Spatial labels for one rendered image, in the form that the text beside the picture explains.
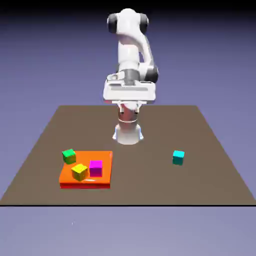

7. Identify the small green cube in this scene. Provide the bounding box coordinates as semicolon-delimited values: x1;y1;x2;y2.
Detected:
61;148;77;165

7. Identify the small magenta cube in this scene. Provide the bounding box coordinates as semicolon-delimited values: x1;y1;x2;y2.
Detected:
89;159;103;178

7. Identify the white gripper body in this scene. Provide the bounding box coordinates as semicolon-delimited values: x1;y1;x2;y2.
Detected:
102;79;157;105

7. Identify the small cyan cube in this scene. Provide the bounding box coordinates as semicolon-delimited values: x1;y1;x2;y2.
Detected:
172;150;185;166

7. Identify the large orange box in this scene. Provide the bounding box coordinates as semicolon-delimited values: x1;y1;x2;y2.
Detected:
59;150;114;189

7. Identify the small yellow cube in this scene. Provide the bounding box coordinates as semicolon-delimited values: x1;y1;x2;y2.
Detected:
71;163;89;182

